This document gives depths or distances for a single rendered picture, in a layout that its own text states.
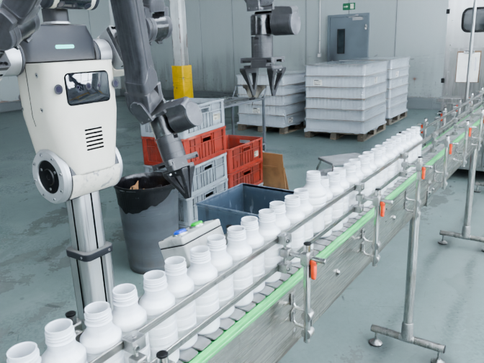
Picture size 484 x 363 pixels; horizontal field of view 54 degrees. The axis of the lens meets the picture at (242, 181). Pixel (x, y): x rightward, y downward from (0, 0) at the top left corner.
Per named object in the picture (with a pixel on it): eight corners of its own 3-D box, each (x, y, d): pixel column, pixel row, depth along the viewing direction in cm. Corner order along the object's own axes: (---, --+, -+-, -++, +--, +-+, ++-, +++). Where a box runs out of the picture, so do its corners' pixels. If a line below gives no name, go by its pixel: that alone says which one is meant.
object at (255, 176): (230, 199, 420) (229, 175, 414) (193, 193, 441) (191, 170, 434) (264, 181, 469) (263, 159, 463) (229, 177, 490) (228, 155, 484)
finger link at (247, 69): (253, 93, 134) (252, 59, 132) (275, 94, 131) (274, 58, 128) (240, 96, 129) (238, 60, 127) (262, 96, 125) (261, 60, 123)
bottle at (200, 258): (216, 317, 96) (212, 240, 92) (223, 333, 91) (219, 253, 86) (186, 322, 95) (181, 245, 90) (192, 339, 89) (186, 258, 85)
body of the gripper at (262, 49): (253, 63, 132) (252, 35, 130) (285, 63, 126) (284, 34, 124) (239, 65, 127) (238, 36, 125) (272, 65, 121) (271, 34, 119)
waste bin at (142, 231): (155, 284, 321) (146, 193, 303) (109, 269, 346) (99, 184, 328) (198, 258, 357) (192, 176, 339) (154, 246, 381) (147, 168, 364)
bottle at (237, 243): (222, 295, 105) (219, 225, 100) (250, 292, 106) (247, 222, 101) (227, 310, 99) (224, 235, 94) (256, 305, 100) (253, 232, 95)
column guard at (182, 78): (185, 114, 1105) (182, 65, 1075) (173, 114, 1127) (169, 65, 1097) (196, 112, 1136) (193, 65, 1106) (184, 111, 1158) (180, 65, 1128)
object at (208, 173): (189, 199, 353) (186, 169, 347) (144, 193, 371) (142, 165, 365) (228, 178, 405) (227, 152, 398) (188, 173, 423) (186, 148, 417)
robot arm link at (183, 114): (144, 87, 114) (126, 106, 107) (180, 69, 107) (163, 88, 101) (173, 127, 119) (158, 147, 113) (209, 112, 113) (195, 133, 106)
